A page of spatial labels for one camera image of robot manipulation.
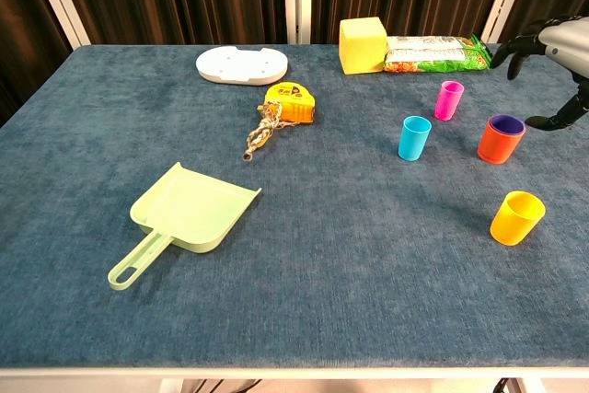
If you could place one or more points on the blue fabric table cover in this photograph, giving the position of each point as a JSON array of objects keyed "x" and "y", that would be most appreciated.
[{"x": 322, "y": 273}]

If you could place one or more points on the white oval plastic base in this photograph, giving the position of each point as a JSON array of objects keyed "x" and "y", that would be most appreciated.
[{"x": 239, "y": 66}]

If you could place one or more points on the yellow sponge cube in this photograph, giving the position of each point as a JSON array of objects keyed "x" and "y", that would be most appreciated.
[{"x": 363, "y": 50}]

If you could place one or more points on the blue plastic cup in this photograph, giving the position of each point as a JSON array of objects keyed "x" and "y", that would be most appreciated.
[{"x": 412, "y": 144}]

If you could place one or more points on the yellow tape measure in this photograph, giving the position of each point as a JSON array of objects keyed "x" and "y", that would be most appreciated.
[{"x": 294, "y": 103}]

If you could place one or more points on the orange plastic cup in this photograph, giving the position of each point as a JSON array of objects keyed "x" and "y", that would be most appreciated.
[{"x": 497, "y": 149}]

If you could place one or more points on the purple plastic cup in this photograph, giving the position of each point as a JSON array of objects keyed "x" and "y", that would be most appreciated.
[{"x": 508, "y": 125}]

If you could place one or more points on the green snack packet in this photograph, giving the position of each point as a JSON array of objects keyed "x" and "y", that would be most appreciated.
[{"x": 437, "y": 59}]

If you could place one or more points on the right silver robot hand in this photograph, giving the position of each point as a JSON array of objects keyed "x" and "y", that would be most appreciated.
[{"x": 563, "y": 43}]

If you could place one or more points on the light green plastic dustpan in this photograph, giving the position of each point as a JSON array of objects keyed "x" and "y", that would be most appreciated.
[{"x": 193, "y": 209}]

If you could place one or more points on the yellow plastic cup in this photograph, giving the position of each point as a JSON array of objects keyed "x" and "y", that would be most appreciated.
[{"x": 511, "y": 227}]

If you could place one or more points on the pink plastic cup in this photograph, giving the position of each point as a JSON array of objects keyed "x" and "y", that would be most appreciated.
[{"x": 446, "y": 105}]

